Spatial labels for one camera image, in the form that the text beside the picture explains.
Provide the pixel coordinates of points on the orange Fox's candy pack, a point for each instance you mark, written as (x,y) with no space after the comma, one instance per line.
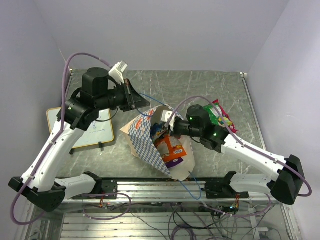
(169,148)

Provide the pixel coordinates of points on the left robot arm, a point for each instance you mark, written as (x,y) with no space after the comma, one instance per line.
(100,90)

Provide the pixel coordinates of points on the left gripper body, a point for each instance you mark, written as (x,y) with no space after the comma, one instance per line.
(122,107)

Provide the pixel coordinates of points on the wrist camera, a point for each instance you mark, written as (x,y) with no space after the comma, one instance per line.
(168,118)
(116,72)

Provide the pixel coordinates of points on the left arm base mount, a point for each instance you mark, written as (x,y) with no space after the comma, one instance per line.
(104,188)

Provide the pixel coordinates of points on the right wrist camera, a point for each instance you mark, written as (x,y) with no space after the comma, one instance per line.
(168,118)

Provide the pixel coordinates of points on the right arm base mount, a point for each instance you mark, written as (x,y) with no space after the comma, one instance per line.
(220,188)

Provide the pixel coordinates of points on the green yellow candy bag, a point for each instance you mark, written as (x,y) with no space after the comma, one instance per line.
(217,113)

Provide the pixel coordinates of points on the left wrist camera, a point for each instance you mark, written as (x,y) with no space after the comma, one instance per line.
(116,72)

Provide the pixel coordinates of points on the blue checkered paper bag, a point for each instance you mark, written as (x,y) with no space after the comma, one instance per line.
(137,133)

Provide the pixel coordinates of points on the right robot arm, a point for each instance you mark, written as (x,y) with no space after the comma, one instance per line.
(282,177)

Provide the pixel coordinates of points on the blue gummy snack bag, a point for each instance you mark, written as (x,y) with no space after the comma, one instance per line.
(156,131)

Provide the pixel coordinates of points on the aluminium frame rail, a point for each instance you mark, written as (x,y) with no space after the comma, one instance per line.
(146,191)

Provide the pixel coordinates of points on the small whiteboard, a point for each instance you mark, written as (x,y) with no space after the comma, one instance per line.
(99,133)

